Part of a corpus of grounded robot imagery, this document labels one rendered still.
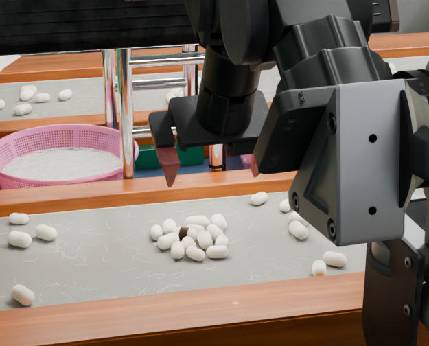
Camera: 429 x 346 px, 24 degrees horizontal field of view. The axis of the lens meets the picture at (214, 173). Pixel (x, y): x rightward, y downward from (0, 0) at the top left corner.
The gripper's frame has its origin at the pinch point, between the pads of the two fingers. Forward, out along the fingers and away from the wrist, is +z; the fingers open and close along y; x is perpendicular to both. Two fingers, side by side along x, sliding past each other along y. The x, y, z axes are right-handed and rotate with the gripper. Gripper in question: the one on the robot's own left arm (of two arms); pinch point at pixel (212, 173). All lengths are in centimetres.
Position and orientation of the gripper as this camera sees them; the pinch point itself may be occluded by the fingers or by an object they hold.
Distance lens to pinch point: 109.5
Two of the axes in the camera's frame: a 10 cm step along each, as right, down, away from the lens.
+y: -9.6, 1.1, -2.5
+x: 2.4, 7.6, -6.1
